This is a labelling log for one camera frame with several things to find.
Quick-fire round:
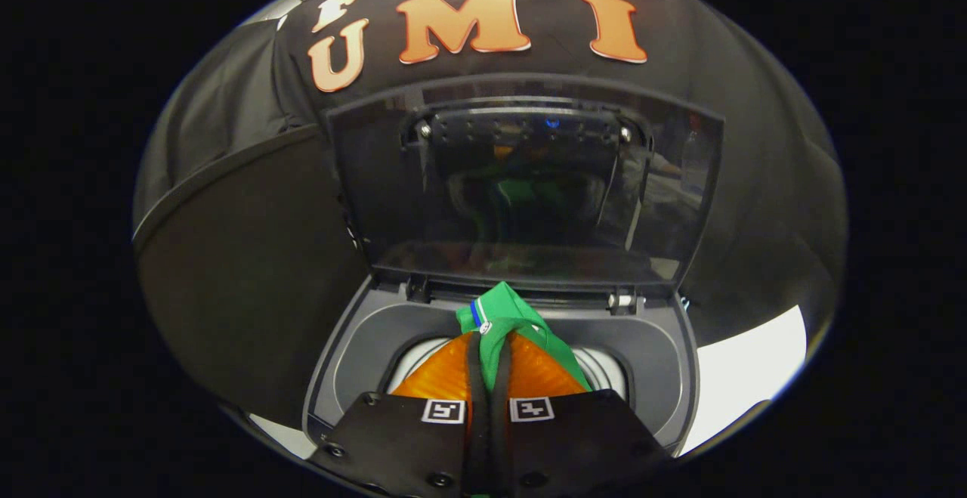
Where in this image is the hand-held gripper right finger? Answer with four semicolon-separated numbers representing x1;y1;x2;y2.
490;330;673;498

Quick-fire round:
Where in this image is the dark washing machine lid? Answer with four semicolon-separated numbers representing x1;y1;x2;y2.
325;73;726;295

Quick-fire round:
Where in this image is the black backdrop cloth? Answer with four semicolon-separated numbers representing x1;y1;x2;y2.
134;0;848;348

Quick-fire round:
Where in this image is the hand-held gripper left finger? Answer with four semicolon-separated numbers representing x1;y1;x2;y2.
310;332;485;498

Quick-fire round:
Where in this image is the green polo shirt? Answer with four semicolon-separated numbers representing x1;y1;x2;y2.
456;281;594;408

